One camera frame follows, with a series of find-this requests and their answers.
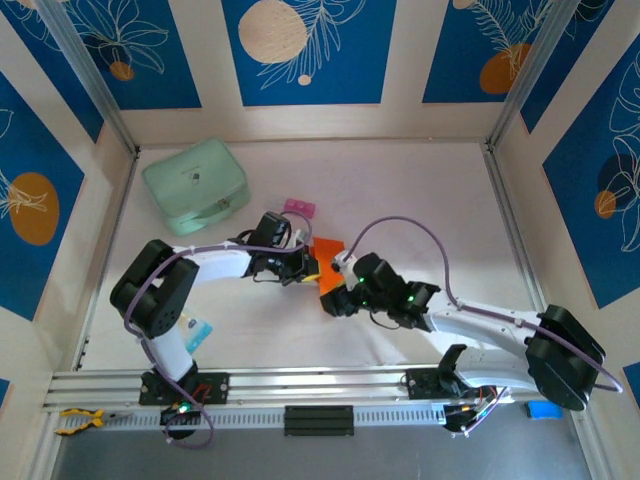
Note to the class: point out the orange paper sheet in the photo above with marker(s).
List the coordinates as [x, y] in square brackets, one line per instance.
[330, 265]

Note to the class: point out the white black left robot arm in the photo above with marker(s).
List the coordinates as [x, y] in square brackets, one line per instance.
[170, 355]

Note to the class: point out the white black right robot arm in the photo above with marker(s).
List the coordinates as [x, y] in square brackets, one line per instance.
[480, 320]

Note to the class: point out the pink clear pill box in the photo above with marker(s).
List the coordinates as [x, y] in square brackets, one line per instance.
[300, 206]

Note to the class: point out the teal wipes packet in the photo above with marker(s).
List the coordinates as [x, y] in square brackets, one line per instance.
[197, 332]

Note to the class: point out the mint green zip case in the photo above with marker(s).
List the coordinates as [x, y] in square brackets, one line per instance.
[195, 175]

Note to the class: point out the blue sponge block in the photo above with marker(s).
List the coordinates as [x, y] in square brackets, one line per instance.
[540, 414]

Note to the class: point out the aluminium mounting rail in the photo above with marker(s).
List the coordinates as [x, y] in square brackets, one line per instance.
[320, 382]

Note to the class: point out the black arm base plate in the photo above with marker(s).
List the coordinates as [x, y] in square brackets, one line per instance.
[422, 385]
[217, 387]

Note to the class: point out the black bracket block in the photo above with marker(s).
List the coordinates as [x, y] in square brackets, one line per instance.
[320, 421]

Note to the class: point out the aluminium side rail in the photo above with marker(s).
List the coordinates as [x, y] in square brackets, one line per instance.
[109, 240]
[515, 240]

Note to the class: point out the aluminium frame post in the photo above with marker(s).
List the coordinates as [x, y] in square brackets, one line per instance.
[531, 75]
[91, 75]

